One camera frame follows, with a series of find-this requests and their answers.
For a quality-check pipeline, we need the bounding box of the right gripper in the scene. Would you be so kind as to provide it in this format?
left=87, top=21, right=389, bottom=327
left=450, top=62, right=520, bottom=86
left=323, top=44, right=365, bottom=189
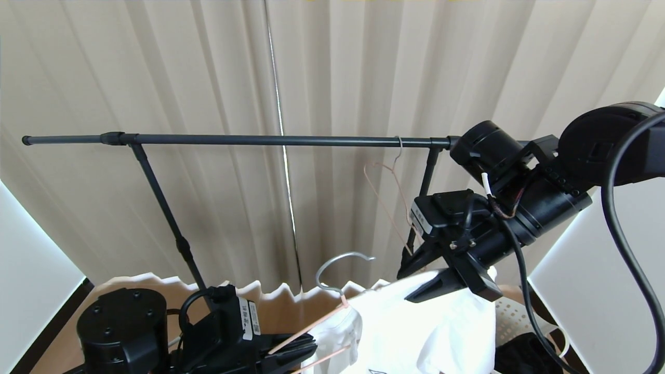
left=397, top=174, right=593, bottom=303

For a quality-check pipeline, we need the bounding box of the pink clothes hanger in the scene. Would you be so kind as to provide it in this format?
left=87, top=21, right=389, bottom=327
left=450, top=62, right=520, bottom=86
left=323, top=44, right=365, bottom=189
left=268, top=252, right=376, bottom=374
left=363, top=136, right=416, bottom=255

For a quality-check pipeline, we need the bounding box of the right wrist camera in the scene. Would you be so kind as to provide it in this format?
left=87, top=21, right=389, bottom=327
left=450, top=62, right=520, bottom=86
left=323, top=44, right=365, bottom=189
left=409, top=191, right=494, bottom=250

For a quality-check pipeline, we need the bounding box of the white printed t-shirt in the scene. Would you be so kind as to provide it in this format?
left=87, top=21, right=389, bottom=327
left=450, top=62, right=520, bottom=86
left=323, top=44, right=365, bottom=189
left=301, top=268, right=498, bottom=374

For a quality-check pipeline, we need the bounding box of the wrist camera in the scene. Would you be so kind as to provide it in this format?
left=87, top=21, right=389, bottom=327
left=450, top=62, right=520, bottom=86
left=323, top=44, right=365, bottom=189
left=179, top=285, right=262, bottom=343
left=409, top=191, right=494, bottom=250

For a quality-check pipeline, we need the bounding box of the white laundry basket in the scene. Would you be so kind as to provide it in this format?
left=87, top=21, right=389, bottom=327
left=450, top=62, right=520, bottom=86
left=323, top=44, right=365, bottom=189
left=491, top=299, right=569, bottom=374

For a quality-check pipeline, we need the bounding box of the black clothes rack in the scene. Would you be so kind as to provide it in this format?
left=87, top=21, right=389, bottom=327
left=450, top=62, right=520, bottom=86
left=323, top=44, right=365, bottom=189
left=22, top=131, right=530, bottom=294

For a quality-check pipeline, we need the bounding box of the black garment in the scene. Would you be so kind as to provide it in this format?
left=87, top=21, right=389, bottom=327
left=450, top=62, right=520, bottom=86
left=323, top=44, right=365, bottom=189
left=494, top=332, right=564, bottom=374

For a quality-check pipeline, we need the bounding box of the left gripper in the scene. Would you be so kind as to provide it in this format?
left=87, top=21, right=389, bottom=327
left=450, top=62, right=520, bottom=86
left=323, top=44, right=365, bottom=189
left=174, top=333, right=318, bottom=374

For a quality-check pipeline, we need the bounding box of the beige curtain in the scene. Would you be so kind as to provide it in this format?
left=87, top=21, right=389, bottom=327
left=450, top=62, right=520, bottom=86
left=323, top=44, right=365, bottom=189
left=0, top=0, right=665, bottom=297

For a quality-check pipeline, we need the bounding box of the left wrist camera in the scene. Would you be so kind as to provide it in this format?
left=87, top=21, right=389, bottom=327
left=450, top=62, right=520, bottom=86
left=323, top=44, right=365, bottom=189
left=179, top=285, right=262, bottom=343

